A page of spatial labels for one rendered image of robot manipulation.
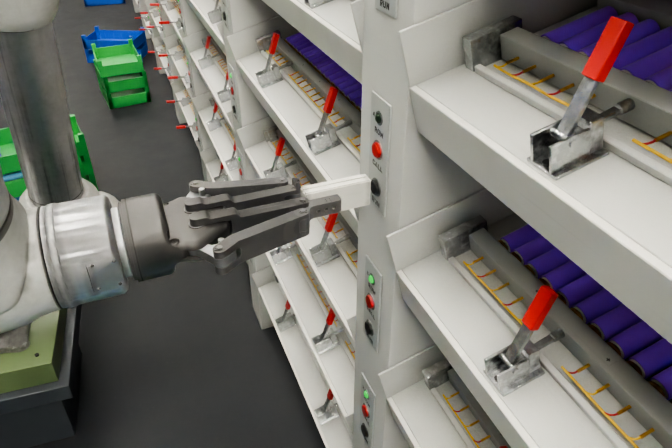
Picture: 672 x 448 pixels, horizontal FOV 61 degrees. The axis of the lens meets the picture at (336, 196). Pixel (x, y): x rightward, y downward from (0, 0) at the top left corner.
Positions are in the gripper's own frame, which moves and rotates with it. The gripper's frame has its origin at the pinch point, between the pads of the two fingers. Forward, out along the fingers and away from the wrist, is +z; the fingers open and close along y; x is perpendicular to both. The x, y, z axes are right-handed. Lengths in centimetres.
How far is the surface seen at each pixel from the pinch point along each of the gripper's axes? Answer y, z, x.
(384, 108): 0.9, 4.5, 9.1
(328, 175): -15.8, 5.3, -7.4
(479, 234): 7.6, 12.2, -2.9
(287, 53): -53, 12, -3
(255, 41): -65, 9, -4
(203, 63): -118, 6, -26
